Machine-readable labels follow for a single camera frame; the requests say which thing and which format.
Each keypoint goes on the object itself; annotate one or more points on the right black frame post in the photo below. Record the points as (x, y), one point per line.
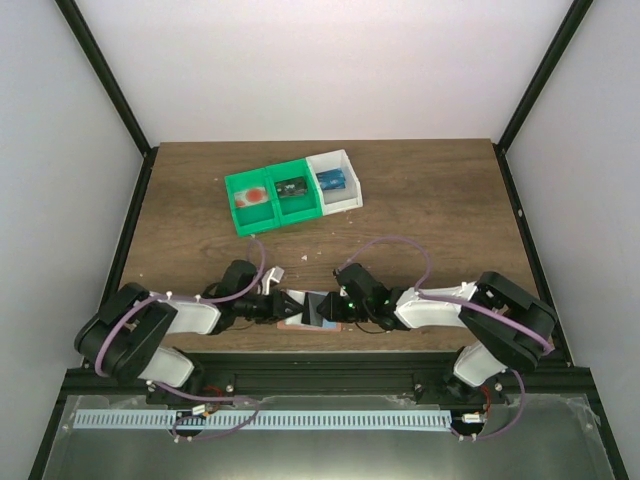
(562, 38)

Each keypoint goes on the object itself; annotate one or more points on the middle green bin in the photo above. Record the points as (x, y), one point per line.
(294, 210)

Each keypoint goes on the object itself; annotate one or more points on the white bin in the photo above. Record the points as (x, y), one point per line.
(336, 201)

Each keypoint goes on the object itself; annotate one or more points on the black aluminium front rail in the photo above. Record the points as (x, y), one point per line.
(380, 373)

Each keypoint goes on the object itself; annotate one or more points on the left green bin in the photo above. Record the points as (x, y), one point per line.
(256, 219)

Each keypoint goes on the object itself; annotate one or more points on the green bin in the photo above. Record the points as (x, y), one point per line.
(294, 210)
(256, 219)

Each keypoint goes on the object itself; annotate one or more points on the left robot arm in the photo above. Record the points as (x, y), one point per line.
(123, 340)

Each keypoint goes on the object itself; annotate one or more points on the left black frame post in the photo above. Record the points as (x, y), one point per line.
(93, 53)

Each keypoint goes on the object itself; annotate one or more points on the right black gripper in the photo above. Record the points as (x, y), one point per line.
(331, 312)

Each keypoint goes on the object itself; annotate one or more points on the black frame post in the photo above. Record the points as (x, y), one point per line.
(93, 53)
(562, 38)

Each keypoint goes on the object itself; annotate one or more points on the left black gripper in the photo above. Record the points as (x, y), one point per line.
(277, 307)

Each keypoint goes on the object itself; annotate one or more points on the red white card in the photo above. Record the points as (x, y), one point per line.
(251, 197)

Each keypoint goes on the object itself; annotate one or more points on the light blue slotted cable duct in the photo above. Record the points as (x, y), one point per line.
(420, 420)

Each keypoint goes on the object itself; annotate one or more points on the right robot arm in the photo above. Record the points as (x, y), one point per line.
(512, 328)

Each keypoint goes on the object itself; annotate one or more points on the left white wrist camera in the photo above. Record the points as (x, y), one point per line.
(270, 279)

